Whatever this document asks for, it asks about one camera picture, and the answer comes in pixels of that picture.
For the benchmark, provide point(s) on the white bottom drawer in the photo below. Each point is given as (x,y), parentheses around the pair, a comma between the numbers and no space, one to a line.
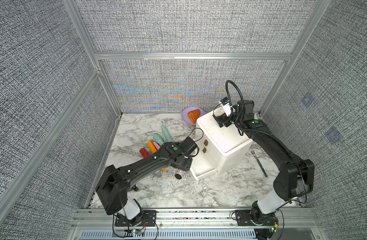
(201,168)

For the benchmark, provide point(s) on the purple plastic plate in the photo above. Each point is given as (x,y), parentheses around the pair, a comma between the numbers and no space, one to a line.
(185,111)

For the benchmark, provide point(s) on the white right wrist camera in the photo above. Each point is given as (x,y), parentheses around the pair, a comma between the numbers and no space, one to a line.
(225,103)

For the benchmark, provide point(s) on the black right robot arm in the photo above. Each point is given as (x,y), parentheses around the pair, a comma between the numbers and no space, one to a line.
(296,175)

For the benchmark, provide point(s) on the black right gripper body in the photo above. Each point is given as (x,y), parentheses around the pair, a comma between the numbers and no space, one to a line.
(221,119)

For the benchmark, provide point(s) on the aluminium mounting rail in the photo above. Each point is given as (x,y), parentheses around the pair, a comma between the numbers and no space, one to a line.
(291,217)

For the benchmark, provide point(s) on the orange toy food slice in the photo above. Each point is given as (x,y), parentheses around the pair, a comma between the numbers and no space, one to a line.
(194,115)

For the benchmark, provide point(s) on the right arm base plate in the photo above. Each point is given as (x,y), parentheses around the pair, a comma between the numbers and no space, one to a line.
(255,218)

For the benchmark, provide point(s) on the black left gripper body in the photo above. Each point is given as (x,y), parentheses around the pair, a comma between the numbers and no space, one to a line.
(189,145)

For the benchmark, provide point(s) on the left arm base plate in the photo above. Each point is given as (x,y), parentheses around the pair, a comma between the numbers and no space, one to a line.
(144,218)

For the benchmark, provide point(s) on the teal toy microphone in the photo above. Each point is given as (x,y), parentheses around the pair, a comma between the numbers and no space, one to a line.
(158,139)
(167,134)

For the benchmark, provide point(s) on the white plastic drawer cabinet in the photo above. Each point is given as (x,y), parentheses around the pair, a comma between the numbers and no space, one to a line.
(226,147)

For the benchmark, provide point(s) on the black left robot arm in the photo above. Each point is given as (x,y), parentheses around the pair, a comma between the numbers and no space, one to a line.
(114,184)

